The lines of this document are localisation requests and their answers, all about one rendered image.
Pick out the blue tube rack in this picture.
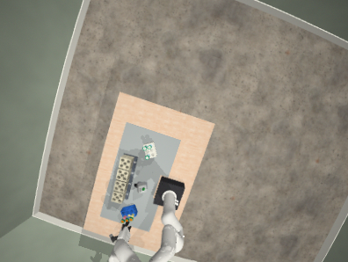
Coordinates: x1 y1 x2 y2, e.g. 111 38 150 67
120 204 138 217

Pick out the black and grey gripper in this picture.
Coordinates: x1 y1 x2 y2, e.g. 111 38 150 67
117 222 132 243

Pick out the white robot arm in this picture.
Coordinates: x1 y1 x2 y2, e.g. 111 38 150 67
109 191 184 262

